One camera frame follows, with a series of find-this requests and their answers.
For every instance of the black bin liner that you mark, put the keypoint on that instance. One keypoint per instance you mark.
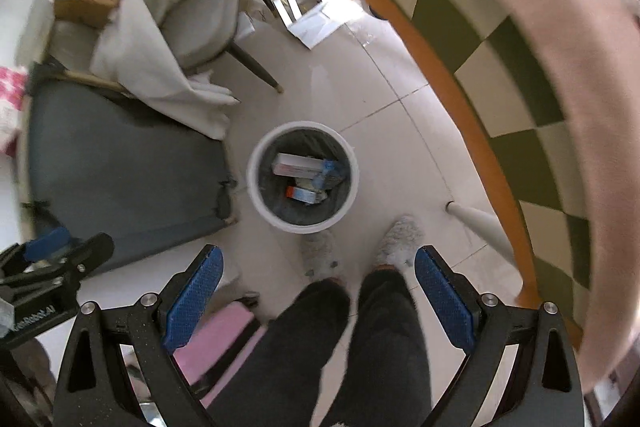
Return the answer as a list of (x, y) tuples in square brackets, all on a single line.
[(300, 142)]

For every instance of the pink stool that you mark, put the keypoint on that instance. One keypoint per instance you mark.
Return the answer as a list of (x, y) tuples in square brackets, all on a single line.
[(220, 337)]

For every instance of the wooden table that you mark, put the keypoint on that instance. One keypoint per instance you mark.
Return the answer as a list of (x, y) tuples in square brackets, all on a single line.
[(450, 72)]

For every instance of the white carton with red stripe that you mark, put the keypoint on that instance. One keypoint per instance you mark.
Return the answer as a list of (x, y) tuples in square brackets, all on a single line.
[(295, 164)]

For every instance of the beige cloth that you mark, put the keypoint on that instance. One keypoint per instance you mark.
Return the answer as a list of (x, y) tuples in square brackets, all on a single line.
[(145, 72)]

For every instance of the blue plastic packet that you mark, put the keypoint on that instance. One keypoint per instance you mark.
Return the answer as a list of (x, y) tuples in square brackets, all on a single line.
[(330, 172)]

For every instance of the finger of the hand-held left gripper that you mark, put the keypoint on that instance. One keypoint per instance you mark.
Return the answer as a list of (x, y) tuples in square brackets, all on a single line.
[(47, 241), (90, 252)]

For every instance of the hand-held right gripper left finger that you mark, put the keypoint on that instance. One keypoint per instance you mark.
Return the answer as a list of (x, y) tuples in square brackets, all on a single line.
[(195, 297)]

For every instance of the white paper sheet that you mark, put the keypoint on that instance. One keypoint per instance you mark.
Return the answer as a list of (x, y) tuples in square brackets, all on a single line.
[(320, 24)]

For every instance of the grey fluffy slipper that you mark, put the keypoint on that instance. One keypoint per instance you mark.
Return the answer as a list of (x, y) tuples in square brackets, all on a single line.
[(397, 239), (320, 252)]

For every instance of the orange and blue carton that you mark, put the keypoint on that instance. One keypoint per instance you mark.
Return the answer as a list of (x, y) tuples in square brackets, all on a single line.
[(305, 195)]

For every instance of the grey folding bed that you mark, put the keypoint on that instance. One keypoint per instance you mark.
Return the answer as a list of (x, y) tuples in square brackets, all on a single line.
[(125, 167)]

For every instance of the grey upholstered chair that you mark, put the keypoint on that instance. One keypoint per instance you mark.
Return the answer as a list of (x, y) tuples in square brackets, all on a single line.
[(210, 22)]

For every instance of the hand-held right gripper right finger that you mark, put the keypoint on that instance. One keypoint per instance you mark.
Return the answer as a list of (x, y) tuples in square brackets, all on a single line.
[(442, 302)]

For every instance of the white round trash bin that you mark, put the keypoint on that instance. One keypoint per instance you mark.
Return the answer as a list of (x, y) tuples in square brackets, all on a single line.
[(300, 228)]

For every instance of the pink floral bag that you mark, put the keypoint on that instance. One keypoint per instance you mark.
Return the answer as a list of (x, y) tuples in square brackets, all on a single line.
[(10, 92)]

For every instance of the person's right leg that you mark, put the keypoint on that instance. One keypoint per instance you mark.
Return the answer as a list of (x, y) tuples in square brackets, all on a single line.
[(385, 342)]

